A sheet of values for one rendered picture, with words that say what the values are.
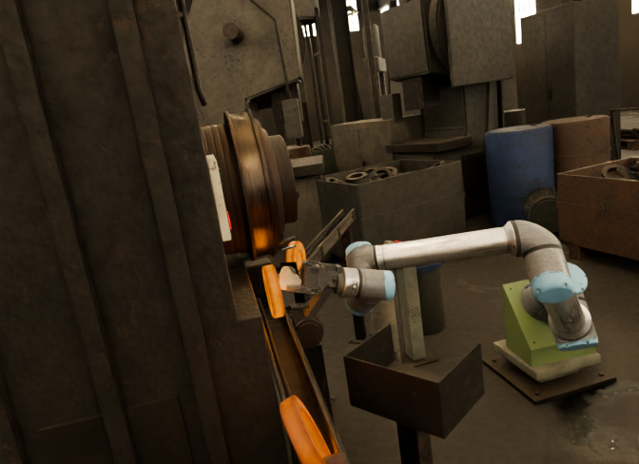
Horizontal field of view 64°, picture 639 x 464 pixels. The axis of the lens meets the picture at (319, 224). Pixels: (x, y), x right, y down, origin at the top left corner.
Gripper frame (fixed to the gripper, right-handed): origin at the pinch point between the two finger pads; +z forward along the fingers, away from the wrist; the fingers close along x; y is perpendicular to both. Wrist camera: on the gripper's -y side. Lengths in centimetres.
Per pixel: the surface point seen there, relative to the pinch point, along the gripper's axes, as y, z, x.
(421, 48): 140, -166, -320
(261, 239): 13.0, 4.4, -1.3
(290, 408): -8, 3, 54
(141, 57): 54, 36, 32
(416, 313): -35, -87, -83
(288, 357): -19.2, -6.0, 6.4
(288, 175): 31.6, -1.8, -5.6
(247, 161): 34.7, 11.0, 1.3
